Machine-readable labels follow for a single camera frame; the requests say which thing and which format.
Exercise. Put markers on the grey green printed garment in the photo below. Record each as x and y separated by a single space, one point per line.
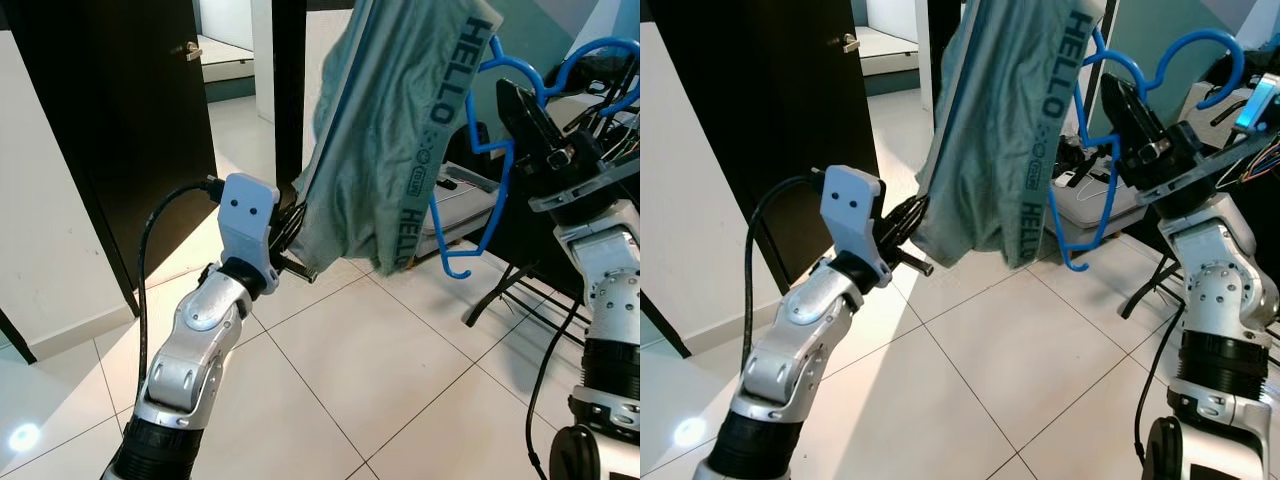
1000 130
390 130

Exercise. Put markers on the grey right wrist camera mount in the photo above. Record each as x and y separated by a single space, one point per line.
1230 160
610 180

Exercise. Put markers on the blue plastic hanger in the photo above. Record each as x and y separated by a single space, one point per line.
1200 35
600 45

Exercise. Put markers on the grey flat case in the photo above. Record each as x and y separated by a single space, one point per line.
462 212
1100 205

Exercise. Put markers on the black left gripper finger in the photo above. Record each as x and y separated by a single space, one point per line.
300 268
912 260

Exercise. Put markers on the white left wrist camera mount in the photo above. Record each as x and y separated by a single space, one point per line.
248 215
850 205

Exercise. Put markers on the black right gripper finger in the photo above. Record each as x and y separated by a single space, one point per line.
520 125
545 128
1125 120
1150 122

